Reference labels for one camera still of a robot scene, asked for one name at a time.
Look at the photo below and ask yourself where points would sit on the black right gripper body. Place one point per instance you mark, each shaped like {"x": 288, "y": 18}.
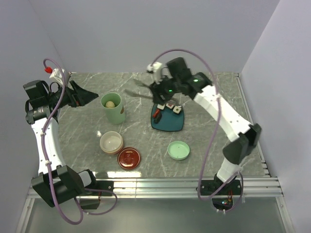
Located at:
{"x": 168, "y": 88}

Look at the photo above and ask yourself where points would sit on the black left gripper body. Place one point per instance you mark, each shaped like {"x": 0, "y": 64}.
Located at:
{"x": 69, "y": 99}

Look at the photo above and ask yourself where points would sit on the green sushi roll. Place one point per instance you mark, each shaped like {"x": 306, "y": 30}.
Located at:
{"x": 177, "y": 109}

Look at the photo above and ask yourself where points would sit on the beige bun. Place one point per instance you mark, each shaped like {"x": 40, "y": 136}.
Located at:
{"x": 110, "y": 104}

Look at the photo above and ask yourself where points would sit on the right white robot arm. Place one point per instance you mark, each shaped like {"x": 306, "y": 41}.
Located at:
{"x": 175, "y": 77}

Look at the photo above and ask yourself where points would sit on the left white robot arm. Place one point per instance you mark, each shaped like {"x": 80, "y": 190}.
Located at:
{"x": 53, "y": 173}

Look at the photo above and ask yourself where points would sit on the green cylindrical lunch container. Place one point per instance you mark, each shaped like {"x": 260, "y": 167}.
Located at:
{"x": 115, "y": 115}

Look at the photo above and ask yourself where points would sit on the white sushi roll left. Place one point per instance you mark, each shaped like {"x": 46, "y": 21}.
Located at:
{"x": 161, "y": 107}

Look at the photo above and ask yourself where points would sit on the red centre sushi roll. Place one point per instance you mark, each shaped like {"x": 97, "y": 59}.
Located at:
{"x": 170, "y": 106}

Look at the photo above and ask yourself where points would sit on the black spiky toy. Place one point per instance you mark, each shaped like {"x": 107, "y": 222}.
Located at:
{"x": 157, "y": 118}

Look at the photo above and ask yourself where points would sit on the teal square plate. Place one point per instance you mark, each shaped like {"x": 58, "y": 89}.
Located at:
{"x": 169, "y": 121}

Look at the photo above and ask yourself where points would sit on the cream inner bowl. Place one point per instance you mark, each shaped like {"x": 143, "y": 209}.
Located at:
{"x": 111, "y": 142}

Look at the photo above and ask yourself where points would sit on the green round lid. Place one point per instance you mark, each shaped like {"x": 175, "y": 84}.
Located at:
{"x": 178, "y": 150}

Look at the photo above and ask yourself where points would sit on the red round lid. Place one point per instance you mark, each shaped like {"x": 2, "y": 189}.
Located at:
{"x": 129, "y": 158}

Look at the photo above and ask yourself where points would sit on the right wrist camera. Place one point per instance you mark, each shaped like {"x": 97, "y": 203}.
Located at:
{"x": 156, "y": 70}

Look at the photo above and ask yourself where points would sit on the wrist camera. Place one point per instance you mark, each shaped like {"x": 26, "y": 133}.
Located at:
{"x": 156, "y": 70}
{"x": 56, "y": 76}

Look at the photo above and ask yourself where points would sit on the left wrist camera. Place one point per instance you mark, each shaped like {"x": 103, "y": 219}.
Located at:
{"x": 56, "y": 76}

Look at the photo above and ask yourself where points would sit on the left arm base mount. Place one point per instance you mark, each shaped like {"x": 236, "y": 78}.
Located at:
{"x": 93, "y": 196}

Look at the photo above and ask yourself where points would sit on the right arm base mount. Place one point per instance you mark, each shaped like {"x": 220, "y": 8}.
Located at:
{"x": 224, "y": 196}

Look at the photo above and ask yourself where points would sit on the aluminium rail frame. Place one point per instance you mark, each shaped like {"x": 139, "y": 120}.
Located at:
{"x": 159, "y": 196}

